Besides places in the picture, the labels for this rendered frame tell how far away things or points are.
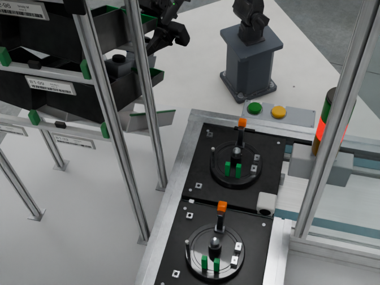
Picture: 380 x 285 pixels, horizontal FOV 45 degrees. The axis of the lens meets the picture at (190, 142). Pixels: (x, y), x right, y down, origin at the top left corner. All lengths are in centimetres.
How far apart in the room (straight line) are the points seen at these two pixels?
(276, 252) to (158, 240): 29
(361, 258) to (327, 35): 212
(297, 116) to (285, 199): 26
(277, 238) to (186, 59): 78
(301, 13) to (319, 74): 167
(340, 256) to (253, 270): 24
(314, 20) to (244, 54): 189
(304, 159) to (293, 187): 35
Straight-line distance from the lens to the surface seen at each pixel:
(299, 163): 96
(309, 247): 121
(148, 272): 114
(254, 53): 141
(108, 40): 88
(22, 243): 136
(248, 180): 120
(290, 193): 128
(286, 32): 180
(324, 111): 84
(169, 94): 157
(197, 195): 120
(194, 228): 116
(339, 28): 323
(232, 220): 117
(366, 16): 66
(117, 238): 129
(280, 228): 119
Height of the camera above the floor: 201
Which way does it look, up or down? 53 degrees down
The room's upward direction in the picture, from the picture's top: 5 degrees counter-clockwise
